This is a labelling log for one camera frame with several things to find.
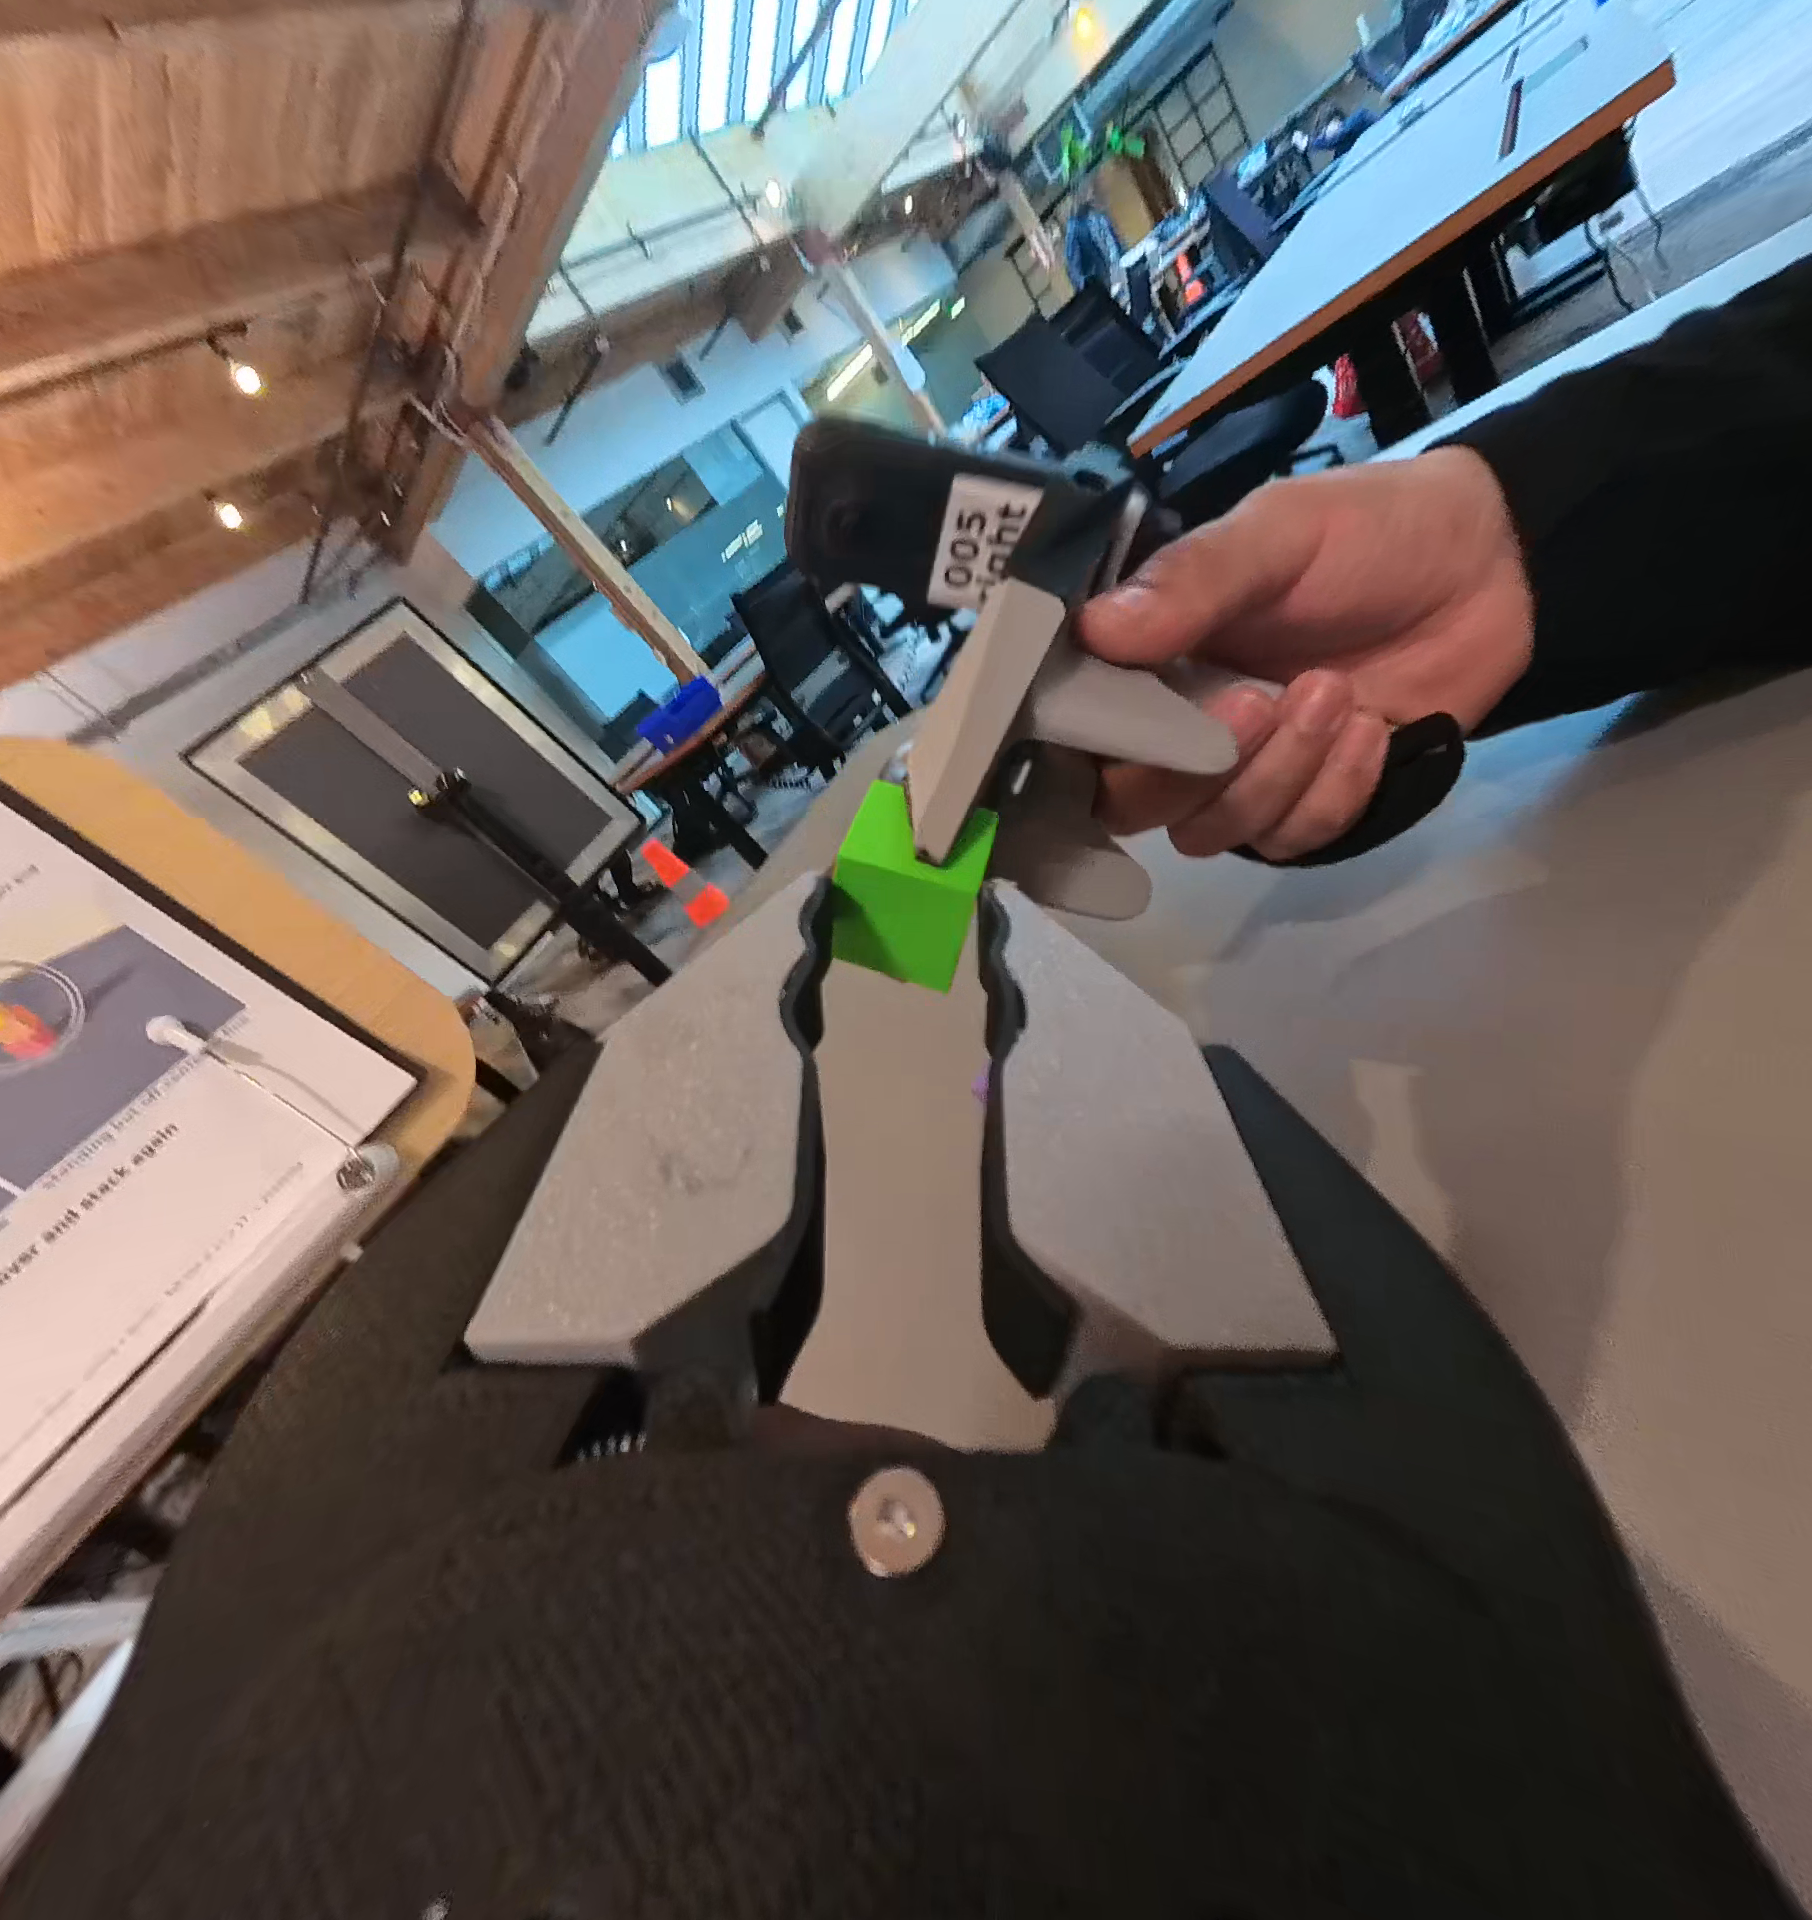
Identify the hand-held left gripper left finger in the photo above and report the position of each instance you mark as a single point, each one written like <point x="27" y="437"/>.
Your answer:
<point x="651" y="1187"/>

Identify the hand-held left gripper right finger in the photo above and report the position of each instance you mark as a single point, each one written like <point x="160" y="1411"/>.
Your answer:
<point x="1147" y="1187"/>

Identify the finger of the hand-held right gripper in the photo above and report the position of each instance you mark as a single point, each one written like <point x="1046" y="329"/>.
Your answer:
<point x="982" y="706"/>

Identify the green foam cube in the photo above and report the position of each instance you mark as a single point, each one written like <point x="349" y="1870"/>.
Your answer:
<point x="893" y="915"/>

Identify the person's right forearm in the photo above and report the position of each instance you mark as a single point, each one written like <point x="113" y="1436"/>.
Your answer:
<point x="1671" y="496"/>

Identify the person's right hand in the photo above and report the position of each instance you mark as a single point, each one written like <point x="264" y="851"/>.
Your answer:
<point x="1340" y="599"/>

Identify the black office chair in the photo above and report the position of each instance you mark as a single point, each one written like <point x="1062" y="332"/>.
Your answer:
<point x="1056" y="382"/>
<point x="808" y="661"/>
<point x="1236" y="444"/>

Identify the orange striped traffic cone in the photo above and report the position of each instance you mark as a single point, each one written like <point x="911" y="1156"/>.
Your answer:
<point x="690" y="885"/>

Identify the black framed table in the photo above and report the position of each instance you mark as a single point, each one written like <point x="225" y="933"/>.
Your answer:
<point x="682" y="759"/>

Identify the grey framed rolling board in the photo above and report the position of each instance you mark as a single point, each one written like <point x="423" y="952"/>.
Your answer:
<point x="397" y="782"/>

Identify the wooden board document stand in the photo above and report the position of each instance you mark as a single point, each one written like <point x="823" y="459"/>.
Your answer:
<point x="248" y="885"/>

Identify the long wood-edged table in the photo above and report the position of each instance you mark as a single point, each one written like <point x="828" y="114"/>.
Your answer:
<point x="1416" y="195"/>

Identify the ceiling spot lamp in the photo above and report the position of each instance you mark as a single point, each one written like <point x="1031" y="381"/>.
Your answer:
<point x="243" y="377"/>
<point x="226" y="514"/>

